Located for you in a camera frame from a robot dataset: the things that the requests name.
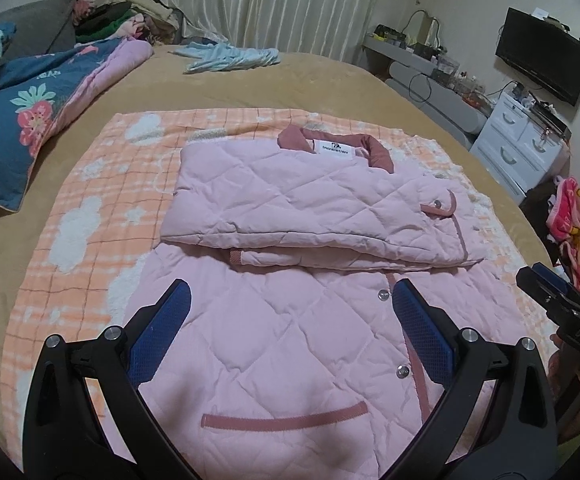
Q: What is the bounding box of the orange checked blanket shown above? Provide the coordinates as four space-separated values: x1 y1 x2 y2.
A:
5 110 553 456

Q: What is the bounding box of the black cloth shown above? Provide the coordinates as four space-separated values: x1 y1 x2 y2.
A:
520 182 560 212

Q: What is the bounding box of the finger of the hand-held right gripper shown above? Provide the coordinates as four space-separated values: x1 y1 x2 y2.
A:
516 267 580 323
532 262 580 313

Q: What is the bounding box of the light blue garment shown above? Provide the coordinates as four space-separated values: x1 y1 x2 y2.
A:
175 42 281 74

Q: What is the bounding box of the grey pillow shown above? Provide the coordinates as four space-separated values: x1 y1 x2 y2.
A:
0 0 78 56

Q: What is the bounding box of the blue floral quilt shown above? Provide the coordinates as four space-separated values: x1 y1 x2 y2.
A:
0 21 153 211

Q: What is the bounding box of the grey dressing table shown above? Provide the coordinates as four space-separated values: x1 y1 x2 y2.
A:
362 42 488 136

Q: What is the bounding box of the clutter of cosmetic bottles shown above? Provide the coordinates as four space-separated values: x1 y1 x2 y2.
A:
372 22 495 107

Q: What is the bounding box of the pile of clothes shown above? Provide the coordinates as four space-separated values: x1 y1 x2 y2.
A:
72 0 221 47

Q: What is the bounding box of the bed with tan sheet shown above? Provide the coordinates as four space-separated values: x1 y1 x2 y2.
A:
0 44 570 461

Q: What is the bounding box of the black wall television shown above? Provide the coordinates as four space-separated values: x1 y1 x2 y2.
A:
494 7 580 107

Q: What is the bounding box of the white drawer cabinet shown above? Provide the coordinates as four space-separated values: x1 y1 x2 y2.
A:
470 91 570 204

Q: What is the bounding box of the white pleated curtain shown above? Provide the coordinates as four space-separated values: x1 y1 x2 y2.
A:
155 0 388 56

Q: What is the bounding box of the pink quilted jacket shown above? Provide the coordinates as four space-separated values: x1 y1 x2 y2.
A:
122 125 535 480

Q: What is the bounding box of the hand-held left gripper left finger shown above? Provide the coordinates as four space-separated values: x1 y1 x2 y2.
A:
22 279 193 480

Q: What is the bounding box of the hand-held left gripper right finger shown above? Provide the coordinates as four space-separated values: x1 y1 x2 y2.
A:
392 277 556 480

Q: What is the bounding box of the pink cartoon towel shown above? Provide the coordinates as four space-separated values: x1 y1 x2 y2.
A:
544 176 580 311

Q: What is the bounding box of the small table mirror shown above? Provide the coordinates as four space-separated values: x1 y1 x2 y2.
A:
410 10 443 47

